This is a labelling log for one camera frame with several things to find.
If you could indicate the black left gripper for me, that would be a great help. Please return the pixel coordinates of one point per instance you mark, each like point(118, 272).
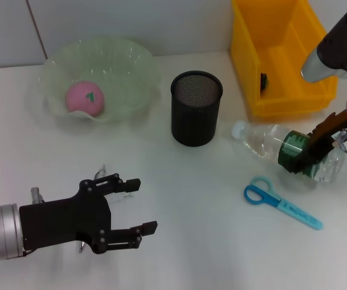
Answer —
point(67, 220)

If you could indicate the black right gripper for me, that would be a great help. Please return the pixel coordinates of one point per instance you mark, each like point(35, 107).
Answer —
point(321, 148)

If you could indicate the blue plastic scissors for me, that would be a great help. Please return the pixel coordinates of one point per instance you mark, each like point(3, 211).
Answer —
point(266, 197)

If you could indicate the clear green-label water bottle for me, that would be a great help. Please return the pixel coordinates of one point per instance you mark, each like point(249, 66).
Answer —
point(263, 139)

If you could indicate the green plastic wrapper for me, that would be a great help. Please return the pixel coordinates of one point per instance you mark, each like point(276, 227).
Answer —
point(263, 81)

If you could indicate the pink toy peach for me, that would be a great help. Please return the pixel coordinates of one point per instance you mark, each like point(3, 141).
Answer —
point(84, 98)

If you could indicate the silver ballpoint pen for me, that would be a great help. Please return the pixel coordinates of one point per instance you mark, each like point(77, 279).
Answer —
point(100, 172)

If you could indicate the black mesh pen holder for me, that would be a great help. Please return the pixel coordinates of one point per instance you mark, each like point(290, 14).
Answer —
point(194, 121)

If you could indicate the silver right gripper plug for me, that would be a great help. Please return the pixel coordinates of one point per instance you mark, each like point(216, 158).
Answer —
point(341, 137)

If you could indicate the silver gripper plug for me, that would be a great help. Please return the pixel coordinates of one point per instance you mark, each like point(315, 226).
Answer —
point(36, 194)
point(341, 137)

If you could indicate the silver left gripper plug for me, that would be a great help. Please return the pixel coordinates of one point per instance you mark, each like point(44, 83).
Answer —
point(36, 194)

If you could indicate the yellow plastic storage bin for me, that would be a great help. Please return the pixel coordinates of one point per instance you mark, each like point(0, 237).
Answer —
point(285, 45)

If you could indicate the translucent green plastic bowl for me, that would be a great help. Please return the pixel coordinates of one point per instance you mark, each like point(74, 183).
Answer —
point(125, 66)

